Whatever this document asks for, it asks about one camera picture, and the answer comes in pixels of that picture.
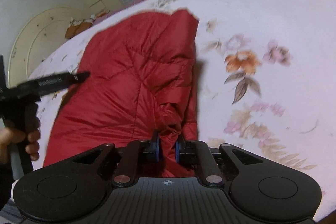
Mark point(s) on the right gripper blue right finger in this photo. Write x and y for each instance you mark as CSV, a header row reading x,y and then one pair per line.
x,y
197,156

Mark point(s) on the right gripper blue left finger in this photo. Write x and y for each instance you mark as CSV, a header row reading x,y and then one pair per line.
x,y
139,158

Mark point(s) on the red puffer jacket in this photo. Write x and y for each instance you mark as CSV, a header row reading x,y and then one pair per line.
x,y
141,86

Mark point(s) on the person left hand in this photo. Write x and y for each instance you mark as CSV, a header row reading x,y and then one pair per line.
x,y
10,135

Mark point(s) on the cream round headboard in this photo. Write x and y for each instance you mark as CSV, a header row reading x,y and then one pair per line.
x,y
40,37

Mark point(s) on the floral pink bedspread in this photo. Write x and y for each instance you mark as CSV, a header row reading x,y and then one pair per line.
x,y
265,78

